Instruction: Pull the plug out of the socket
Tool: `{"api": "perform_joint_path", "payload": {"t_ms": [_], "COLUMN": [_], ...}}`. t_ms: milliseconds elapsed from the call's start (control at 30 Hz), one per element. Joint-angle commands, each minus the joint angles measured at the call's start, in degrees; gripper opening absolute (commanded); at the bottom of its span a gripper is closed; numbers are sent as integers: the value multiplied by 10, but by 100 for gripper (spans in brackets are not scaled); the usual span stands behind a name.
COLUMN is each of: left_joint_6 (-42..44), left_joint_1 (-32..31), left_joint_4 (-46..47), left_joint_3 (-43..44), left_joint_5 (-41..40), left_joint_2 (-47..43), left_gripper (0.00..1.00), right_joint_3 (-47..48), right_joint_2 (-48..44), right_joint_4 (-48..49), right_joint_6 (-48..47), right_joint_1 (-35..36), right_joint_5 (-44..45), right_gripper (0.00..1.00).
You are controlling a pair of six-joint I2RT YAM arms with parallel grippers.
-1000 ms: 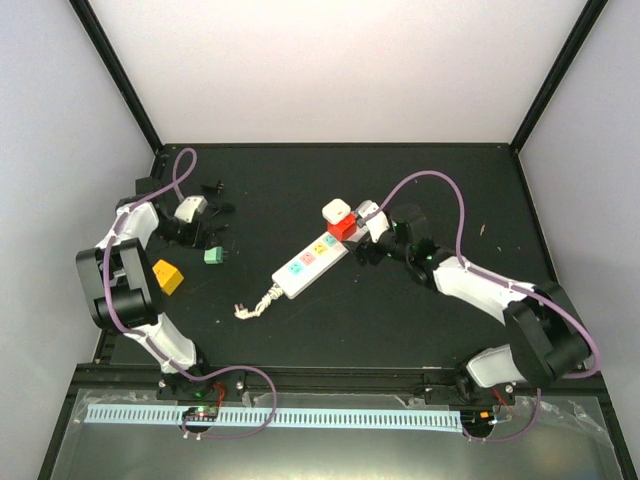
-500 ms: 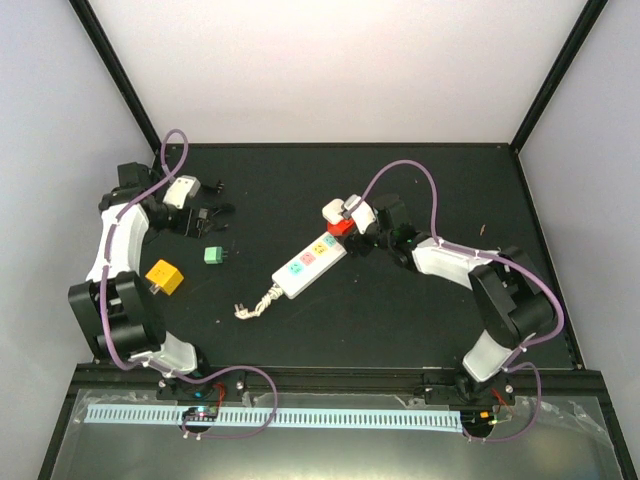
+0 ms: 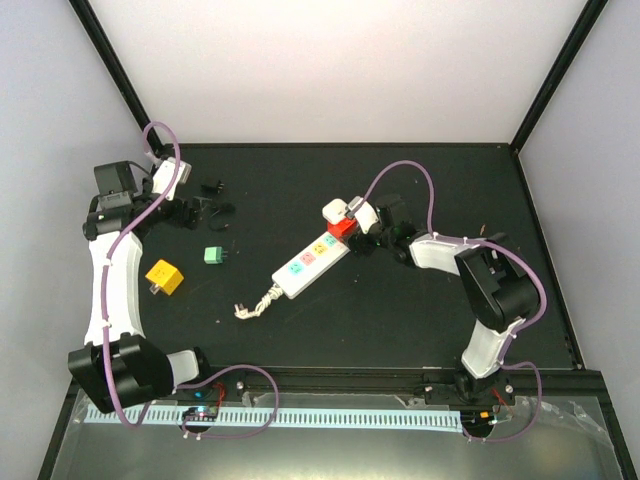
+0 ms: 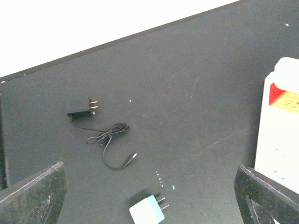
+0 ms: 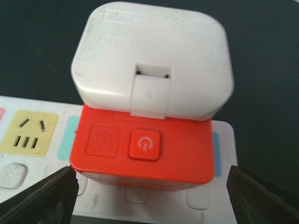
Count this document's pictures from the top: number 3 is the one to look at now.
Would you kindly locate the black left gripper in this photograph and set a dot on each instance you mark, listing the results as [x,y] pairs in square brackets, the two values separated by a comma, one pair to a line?
[194,214]

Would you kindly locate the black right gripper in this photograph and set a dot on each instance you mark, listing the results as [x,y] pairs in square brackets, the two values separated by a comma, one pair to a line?
[356,241]

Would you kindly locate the red cube socket adapter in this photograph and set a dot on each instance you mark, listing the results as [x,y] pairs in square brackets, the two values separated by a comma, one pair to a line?
[343,229]

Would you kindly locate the green plug adapter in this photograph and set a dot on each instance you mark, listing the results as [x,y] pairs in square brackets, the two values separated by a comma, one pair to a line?
[214,255]

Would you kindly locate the white charger block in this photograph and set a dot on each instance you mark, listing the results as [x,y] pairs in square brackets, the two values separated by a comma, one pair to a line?
[335,211]

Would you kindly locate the yellow cube socket adapter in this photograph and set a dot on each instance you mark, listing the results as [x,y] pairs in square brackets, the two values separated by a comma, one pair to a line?
[164,277]

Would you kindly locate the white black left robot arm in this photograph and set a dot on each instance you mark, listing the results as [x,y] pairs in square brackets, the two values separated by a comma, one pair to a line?
[118,367]

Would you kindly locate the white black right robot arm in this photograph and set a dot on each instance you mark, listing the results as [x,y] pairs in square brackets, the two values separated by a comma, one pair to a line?
[500,289]

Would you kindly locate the white power strip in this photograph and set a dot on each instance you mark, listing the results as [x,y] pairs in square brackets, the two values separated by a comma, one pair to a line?
[309,265]

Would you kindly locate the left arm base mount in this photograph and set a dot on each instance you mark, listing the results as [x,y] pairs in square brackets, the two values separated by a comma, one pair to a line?
[225,386]

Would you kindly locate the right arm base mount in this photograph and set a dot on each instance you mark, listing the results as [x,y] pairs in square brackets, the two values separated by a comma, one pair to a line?
[458,387]

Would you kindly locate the black front frame rail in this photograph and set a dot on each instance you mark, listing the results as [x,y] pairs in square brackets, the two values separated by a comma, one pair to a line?
[350,382]

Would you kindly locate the white slotted cable duct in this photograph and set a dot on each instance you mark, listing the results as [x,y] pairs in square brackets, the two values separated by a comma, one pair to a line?
[309,418]

